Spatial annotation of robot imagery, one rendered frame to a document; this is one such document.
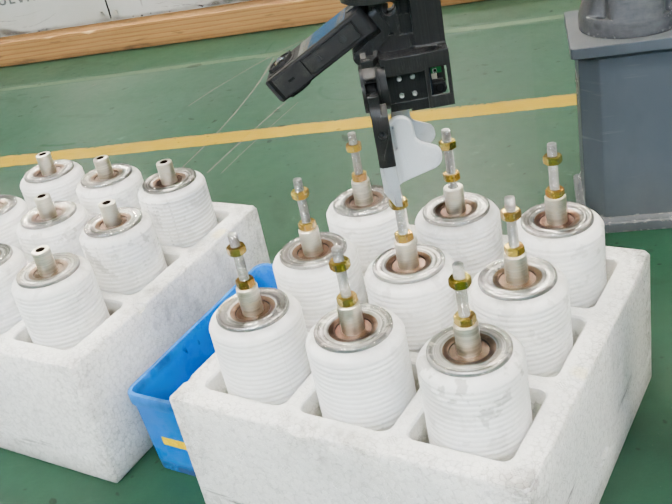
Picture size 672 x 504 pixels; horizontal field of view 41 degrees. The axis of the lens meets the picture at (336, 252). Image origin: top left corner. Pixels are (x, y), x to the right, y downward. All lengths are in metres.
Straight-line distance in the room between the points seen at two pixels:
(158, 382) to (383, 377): 0.38
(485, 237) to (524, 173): 0.67
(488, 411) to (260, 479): 0.28
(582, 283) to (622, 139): 0.46
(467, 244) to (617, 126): 0.46
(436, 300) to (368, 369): 0.13
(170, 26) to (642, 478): 2.28
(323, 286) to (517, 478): 0.31
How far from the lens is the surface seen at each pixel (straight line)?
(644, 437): 1.08
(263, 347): 0.88
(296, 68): 0.82
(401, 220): 0.90
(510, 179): 1.64
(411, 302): 0.90
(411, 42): 0.82
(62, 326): 1.10
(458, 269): 0.74
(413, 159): 0.84
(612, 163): 1.41
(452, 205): 1.01
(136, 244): 1.15
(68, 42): 3.12
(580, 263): 0.96
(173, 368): 1.14
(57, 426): 1.16
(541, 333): 0.87
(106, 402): 1.11
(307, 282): 0.95
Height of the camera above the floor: 0.72
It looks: 29 degrees down
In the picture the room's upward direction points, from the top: 12 degrees counter-clockwise
